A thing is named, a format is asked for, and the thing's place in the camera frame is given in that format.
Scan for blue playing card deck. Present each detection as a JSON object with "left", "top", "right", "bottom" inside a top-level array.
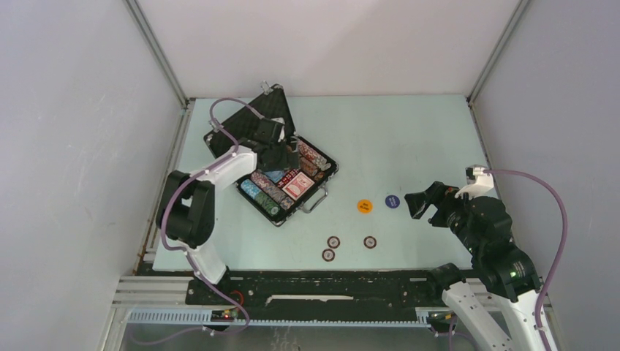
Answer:
[{"left": 264, "top": 170, "right": 286, "bottom": 184}]

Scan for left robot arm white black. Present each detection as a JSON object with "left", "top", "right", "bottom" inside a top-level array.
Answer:
[{"left": 156, "top": 118, "right": 288, "bottom": 305}]

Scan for purple blue chip stack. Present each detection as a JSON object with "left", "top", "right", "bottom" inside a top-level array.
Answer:
[{"left": 250, "top": 171, "right": 295, "bottom": 210}]

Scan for white cable duct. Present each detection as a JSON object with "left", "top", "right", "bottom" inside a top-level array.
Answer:
[{"left": 126, "top": 309, "right": 437, "bottom": 326}]

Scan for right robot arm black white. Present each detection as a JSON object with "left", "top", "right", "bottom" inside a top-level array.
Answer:
[{"left": 404, "top": 180, "right": 558, "bottom": 350}]

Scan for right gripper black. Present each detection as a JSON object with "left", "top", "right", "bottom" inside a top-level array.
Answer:
[{"left": 403, "top": 179, "right": 481, "bottom": 254}]

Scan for red white chip stack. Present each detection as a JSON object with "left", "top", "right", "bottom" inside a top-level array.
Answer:
[{"left": 298, "top": 140, "right": 331, "bottom": 171}]

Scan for green chip stack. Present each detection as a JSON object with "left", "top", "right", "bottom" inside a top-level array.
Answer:
[{"left": 254, "top": 192, "right": 280, "bottom": 216}]

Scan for blue small blind button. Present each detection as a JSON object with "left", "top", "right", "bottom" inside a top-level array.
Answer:
[{"left": 385, "top": 195, "right": 401, "bottom": 208}]

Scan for brown chip stack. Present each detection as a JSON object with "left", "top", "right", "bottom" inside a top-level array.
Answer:
[{"left": 299, "top": 156, "right": 324, "bottom": 181}]

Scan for orange big blind button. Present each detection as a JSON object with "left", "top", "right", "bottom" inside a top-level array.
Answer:
[{"left": 357, "top": 199, "right": 373, "bottom": 214}]

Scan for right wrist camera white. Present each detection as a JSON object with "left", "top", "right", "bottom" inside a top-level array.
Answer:
[{"left": 454, "top": 165, "right": 494, "bottom": 200}]

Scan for brown 100 poker chip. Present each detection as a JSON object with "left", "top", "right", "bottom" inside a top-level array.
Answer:
[
  {"left": 322, "top": 249, "right": 336, "bottom": 262},
  {"left": 363, "top": 235, "right": 377, "bottom": 249},
  {"left": 327, "top": 235, "right": 341, "bottom": 249}
]

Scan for black aluminium poker case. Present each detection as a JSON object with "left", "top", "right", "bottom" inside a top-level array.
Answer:
[{"left": 235, "top": 84, "right": 339, "bottom": 227}]

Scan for red dice row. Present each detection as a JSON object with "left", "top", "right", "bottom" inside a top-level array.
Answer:
[{"left": 276, "top": 169, "right": 300, "bottom": 188}]

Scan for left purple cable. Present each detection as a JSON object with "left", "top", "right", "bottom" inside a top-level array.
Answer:
[{"left": 126, "top": 97, "right": 265, "bottom": 346}]

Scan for purple cable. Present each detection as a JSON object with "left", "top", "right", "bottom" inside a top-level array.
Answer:
[
  {"left": 126, "top": 97, "right": 265, "bottom": 346},
  {"left": 486, "top": 168, "right": 569, "bottom": 351}
]

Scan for light blue chip stack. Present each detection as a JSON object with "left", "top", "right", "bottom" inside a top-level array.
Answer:
[{"left": 241, "top": 179, "right": 262, "bottom": 200}]

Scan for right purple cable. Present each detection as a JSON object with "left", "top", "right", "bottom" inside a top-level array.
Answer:
[{"left": 486, "top": 168, "right": 569, "bottom": 351}]

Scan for aluminium frame rail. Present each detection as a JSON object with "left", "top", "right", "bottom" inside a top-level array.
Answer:
[{"left": 112, "top": 276, "right": 192, "bottom": 308}]

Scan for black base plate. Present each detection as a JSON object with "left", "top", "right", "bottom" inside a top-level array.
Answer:
[{"left": 217, "top": 270, "right": 445, "bottom": 322}]

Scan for red playing card deck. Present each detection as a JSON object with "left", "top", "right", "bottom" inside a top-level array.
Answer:
[{"left": 282, "top": 173, "right": 314, "bottom": 200}]

